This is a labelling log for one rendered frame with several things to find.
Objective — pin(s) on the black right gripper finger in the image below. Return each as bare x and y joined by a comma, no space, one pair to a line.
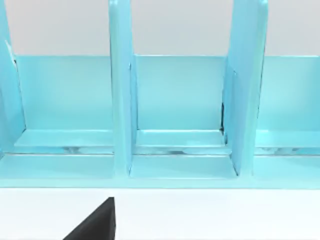
101,222

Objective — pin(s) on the light blue rack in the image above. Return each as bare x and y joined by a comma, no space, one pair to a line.
175,100

